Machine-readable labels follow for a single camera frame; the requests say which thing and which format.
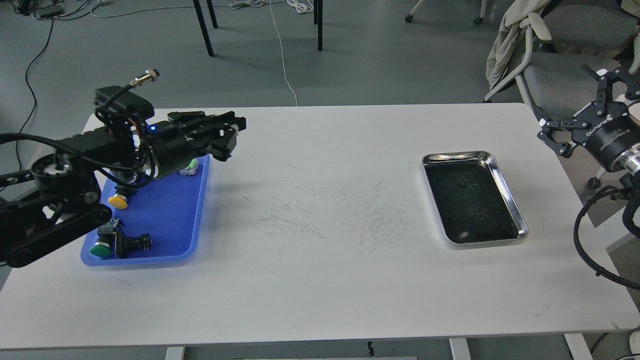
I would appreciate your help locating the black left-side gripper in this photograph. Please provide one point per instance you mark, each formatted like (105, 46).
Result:
(186, 135)

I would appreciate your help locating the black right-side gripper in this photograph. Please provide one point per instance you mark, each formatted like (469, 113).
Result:
(610, 137)

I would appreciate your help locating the black right-side robot arm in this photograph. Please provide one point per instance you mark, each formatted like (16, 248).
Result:
(617, 91)

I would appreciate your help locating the black left-side robot arm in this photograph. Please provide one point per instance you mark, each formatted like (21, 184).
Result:
(65, 202)

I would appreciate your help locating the blue plastic tray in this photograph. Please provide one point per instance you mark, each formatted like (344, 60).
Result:
(169, 210)

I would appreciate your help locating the silver metal tray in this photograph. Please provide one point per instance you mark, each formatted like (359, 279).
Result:
(483, 214)

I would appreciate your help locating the grey office chair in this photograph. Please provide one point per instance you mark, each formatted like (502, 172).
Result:
(552, 47)

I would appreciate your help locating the green grey connector module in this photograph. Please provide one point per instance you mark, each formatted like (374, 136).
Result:
(191, 169)

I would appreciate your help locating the beige jacket on chair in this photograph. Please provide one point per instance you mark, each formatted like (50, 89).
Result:
(507, 37)

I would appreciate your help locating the black table leg left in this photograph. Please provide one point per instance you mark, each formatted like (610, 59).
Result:
(203, 28)

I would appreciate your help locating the black table leg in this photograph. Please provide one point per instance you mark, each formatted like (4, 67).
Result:
(212, 14)
(203, 28)
(318, 21)

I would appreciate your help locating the black table leg rear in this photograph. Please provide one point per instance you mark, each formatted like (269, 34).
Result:
(212, 14)

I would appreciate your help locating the black table leg right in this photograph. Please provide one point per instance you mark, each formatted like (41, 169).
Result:
(318, 21)

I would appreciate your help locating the black power strip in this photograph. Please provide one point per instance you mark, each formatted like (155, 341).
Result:
(49, 12)

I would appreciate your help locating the yellow push button switch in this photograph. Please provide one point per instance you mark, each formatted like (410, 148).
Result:
(121, 197)

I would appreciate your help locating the black selector switch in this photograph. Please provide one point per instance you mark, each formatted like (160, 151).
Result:
(124, 244)

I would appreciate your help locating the green push button switch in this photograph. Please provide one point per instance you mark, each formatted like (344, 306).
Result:
(108, 236)

